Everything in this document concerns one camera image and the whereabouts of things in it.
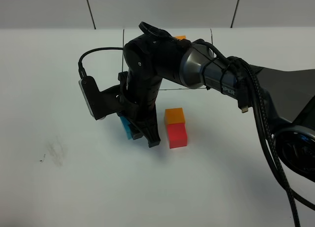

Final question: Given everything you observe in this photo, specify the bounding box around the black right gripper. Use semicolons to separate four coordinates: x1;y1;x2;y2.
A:
117;70;161;147

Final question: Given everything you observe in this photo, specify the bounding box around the blue cube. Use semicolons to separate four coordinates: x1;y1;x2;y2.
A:
120;116;132;140

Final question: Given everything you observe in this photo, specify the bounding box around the red cube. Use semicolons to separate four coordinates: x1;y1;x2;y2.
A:
166;123;188;149

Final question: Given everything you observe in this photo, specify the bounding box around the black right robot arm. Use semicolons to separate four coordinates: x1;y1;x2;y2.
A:
121;34;315;180

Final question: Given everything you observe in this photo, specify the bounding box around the template orange cube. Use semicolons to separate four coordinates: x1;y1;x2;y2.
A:
175;35;186;40

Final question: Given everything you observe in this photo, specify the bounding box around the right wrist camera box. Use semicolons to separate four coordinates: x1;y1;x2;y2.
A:
79;76;123;120

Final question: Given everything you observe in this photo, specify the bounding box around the braided black cable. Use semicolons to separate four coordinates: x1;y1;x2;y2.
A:
231;56;315;227

